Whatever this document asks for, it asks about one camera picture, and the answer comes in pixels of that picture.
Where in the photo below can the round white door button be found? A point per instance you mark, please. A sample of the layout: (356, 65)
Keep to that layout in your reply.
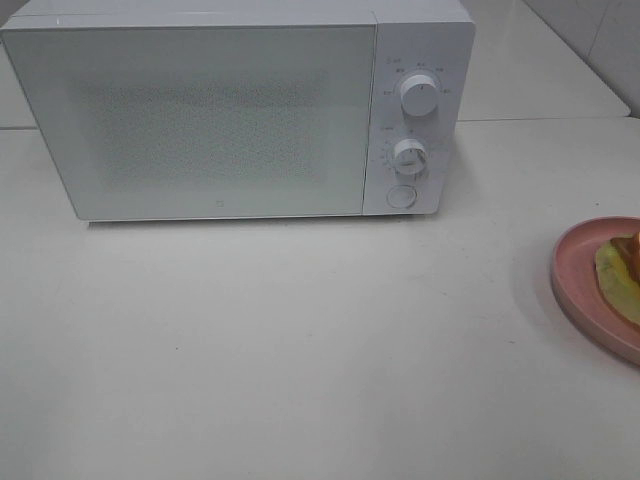
(402, 196)

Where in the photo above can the pink round plate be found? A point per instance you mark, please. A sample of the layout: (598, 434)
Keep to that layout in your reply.
(575, 286)

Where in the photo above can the toast sandwich with lettuce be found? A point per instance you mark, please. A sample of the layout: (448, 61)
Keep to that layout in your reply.
(617, 272)

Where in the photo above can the lower white timer knob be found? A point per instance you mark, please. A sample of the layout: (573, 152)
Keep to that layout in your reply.
(409, 157)

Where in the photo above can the upper white power knob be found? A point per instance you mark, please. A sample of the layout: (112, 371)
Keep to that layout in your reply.
(419, 94)

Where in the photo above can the white microwave oven body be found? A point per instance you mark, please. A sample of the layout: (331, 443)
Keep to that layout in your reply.
(410, 36)

